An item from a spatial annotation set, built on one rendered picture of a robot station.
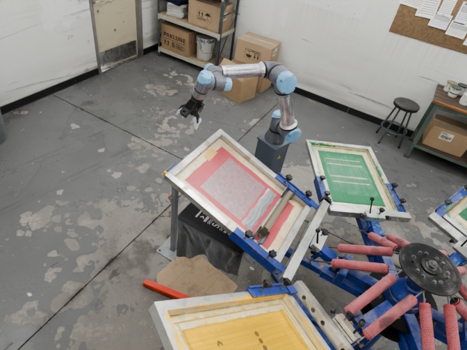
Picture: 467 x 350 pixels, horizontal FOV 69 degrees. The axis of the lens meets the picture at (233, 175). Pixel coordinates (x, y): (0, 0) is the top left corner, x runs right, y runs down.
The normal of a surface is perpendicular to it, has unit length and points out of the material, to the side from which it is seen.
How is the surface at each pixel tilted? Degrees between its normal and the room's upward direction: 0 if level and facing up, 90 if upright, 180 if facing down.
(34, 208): 0
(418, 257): 0
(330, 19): 90
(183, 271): 0
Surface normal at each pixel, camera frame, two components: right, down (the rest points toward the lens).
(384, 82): -0.49, 0.53
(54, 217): 0.14, -0.74
